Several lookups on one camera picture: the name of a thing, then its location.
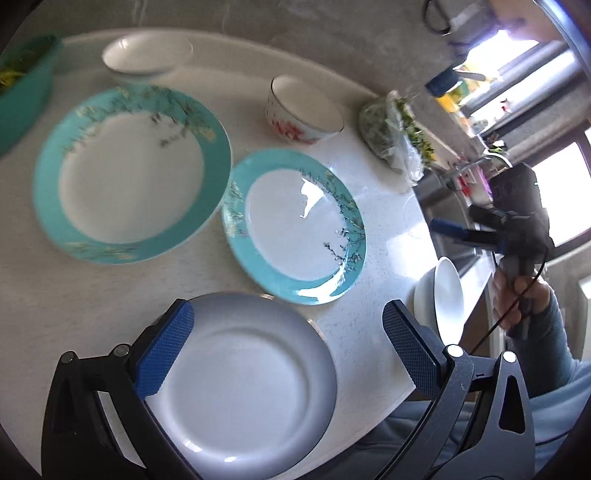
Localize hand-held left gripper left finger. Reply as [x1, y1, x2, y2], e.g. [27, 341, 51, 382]
[41, 298, 199, 480]

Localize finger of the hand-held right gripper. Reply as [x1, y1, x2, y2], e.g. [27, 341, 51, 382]
[468, 204, 519, 232]
[430, 219, 500, 251]

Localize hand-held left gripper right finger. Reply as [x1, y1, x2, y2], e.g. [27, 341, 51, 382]
[374, 299, 536, 480]

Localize plain white plate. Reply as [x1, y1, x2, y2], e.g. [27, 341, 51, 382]
[145, 292, 338, 468]

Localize red floral white bowl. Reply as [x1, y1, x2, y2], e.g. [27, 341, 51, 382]
[264, 74, 345, 147]

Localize person's right forearm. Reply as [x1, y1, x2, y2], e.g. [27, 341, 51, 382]
[521, 286, 583, 398]

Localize person's right hand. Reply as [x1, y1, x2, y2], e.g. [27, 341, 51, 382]
[491, 271, 553, 334]

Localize steel kitchen sink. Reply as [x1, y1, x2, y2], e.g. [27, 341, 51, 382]
[416, 171, 497, 298]

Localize white ceramic bowl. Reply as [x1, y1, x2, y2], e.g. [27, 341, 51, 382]
[433, 256, 465, 346]
[413, 271, 437, 326]
[101, 34, 195, 87]

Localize steel faucet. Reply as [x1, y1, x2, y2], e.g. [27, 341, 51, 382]
[443, 154, 509, 176]

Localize clear bag of vegetables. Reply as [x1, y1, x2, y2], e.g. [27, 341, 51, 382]
[359, 90, 437, 186]

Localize window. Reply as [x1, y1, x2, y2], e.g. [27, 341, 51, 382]
[455, 25, 591, 259]

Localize blue cup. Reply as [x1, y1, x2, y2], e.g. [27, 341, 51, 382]
[424, 69, 463, 96]

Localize small teal rim plate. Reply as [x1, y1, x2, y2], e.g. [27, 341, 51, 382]
[222, 148, 368, 306]

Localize large teal rim plate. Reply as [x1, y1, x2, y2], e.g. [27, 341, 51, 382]
[32, 86, 233, 265]

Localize person's light blue clothing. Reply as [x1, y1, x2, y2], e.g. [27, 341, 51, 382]
[344, 357, 591, 480]

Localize teal plastic basin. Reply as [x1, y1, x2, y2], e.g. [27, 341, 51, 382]
[0, 34, 64, 158]

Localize leafy greens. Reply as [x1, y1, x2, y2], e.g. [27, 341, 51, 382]
[0, 41, 52, 90]

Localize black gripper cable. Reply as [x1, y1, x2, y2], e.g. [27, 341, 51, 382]
[459, 247, 552, 358]

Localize black wall cable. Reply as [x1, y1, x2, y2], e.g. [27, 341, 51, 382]
[424, 0, 455, 37]

